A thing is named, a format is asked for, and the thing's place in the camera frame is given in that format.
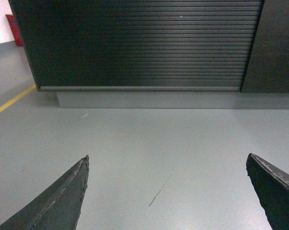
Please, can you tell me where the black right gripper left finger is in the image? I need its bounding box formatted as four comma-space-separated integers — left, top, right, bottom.
0, 155, 89, 230

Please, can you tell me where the black slatted checkout counter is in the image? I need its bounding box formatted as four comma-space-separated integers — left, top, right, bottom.
10, 0, 289, 109

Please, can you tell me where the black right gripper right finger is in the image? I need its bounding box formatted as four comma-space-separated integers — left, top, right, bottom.
246, 153, 289, 230

